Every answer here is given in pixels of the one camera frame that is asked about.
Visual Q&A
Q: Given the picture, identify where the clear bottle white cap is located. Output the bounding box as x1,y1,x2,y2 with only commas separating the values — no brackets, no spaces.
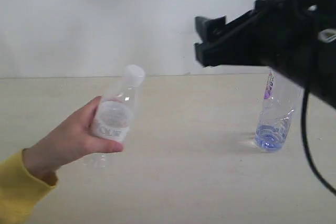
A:
83,64,146,169

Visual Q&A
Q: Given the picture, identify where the black cable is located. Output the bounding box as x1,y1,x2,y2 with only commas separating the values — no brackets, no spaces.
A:
300,50,336,194

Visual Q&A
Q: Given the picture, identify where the yellow sleeved forearm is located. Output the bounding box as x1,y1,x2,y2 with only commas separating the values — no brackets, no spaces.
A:
1,151,58,223

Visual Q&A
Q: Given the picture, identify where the bare human hand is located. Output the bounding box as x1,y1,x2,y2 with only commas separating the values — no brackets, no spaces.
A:
23,97,123,179

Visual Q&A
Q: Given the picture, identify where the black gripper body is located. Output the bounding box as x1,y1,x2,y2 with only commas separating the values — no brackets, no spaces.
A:
257,0,335,107

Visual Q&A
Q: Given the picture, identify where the clear bottle purple label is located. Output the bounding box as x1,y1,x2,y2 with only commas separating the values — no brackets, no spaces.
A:
255,70,303,152

